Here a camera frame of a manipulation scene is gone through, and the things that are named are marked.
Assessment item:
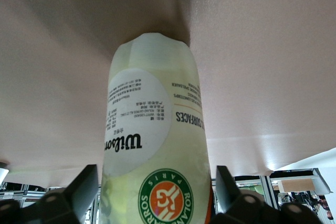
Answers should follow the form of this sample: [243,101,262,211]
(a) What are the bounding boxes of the aluminium frame rail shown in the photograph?
[258,167,332,198]

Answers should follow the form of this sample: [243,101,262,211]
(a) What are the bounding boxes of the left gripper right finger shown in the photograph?
[211,165,320,224]

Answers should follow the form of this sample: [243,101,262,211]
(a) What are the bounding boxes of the brown table cover sheet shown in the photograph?
[0,0,336,183]

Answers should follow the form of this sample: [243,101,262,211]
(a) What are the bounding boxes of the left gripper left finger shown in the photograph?
[0,164,99,224]

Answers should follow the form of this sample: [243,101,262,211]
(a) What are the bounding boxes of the clear tennis ball can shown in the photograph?
[101,31,212,224]

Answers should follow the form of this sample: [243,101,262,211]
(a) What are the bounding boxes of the wooden board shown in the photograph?
[277,178,316,193]

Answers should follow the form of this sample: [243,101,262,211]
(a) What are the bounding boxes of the metal shelving rack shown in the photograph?
[0,181,69,201]

